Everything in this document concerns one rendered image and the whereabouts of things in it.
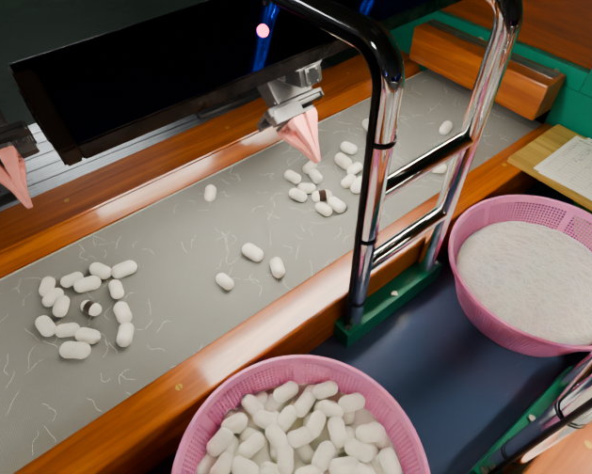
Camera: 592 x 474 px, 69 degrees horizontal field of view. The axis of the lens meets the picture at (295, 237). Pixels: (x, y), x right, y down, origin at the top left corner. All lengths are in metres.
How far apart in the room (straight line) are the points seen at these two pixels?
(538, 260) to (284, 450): 0.46
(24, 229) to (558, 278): 0.81
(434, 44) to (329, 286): 0.58
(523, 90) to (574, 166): 0.16
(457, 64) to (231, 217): 0.54
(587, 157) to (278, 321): 0.60
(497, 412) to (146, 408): 0.44
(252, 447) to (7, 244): 0.49
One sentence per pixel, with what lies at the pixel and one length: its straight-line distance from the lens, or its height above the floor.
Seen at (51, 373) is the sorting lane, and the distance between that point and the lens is 0.65.
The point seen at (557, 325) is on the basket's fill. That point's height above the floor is 0.73.
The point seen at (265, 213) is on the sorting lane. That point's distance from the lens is 0.72.
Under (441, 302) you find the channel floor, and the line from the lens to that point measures 0.72.
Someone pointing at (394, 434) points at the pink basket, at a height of 0.74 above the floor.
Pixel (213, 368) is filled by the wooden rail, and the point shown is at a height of 0.77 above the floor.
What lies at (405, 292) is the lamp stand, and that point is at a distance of 0.67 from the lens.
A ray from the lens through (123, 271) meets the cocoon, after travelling 0.68.
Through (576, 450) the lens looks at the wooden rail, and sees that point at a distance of 0.58.
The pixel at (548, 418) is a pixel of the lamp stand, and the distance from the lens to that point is 0.45.
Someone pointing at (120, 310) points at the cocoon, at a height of 0.76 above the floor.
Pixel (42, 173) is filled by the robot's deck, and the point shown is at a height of 0.67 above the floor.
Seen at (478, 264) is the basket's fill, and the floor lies 0.73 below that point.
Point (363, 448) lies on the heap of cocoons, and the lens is 0.54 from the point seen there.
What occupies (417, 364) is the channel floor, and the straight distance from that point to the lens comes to 0.66.
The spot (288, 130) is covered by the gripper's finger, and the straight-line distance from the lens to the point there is 0.70.
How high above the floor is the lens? 1.26
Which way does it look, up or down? 50 degrees down
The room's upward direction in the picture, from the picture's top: 3 degrees counter-clockwise
